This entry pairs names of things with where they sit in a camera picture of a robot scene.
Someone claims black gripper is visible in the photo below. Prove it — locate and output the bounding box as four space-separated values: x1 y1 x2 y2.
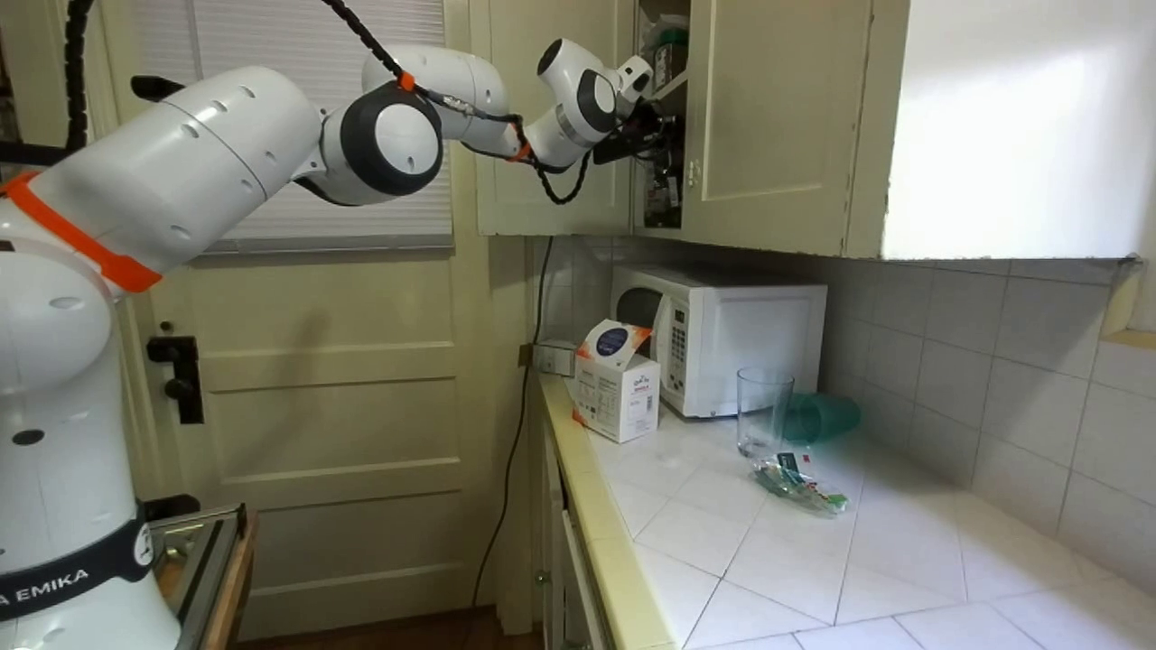
591 97 682 169

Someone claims green item in cabinet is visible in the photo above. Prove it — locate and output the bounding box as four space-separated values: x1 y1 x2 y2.
648 9 691 89

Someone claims closed pale green cabinet door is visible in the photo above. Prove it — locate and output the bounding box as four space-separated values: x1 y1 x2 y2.
680 0 910 258

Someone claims open pale green cabinet door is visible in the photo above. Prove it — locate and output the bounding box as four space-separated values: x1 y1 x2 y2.
464 0 638 240

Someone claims blue orange white packet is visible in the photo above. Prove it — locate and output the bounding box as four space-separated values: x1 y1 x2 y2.
579 314 653 370

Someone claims white microwave oven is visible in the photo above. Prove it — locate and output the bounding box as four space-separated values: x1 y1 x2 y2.
609 263 830 423

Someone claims white cardboard box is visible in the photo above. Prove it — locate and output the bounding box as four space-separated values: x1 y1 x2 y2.
566 346 666 447

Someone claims clear drinking glass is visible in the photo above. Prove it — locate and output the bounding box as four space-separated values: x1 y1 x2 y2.
735 364 797 459

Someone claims teal plastic bag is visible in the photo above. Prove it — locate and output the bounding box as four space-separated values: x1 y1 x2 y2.
774 386 867 447

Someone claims white window blind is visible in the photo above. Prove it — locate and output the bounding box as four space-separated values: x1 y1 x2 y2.
125 0 458 263

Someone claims green printed snack packet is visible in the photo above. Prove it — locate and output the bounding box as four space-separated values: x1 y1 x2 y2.
737 436 851 518

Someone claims pale green panel door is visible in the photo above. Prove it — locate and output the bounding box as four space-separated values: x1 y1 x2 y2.
98 0 536 642

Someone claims pale green base cabinet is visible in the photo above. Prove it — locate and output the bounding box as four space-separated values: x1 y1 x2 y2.
523 402 623 650

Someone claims black door lock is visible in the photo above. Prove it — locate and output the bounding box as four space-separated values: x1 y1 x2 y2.
143 321 211 429

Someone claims wall power outlet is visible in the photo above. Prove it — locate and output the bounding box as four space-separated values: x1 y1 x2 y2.
515 334 580 380

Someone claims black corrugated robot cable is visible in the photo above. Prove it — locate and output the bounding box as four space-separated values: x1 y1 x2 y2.
53 0 595 210

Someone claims pale green wall cabinet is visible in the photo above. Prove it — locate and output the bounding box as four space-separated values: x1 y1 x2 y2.
627 0 1156 263

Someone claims black hanging power cable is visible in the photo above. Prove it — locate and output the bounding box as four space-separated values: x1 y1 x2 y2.
465 231 561 613

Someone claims black bar camera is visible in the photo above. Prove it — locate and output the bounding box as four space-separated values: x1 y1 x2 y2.
125 71 189 104

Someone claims black camera mount rod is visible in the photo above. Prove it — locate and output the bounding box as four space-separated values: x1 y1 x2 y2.
0 136 64 169

